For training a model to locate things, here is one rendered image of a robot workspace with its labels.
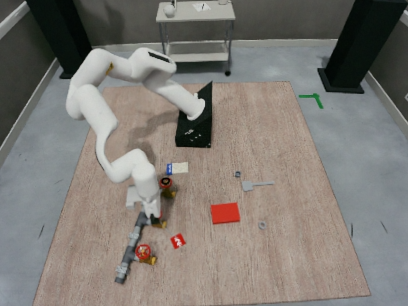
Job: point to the red flat rectangular pad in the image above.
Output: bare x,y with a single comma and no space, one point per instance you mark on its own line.
225,213

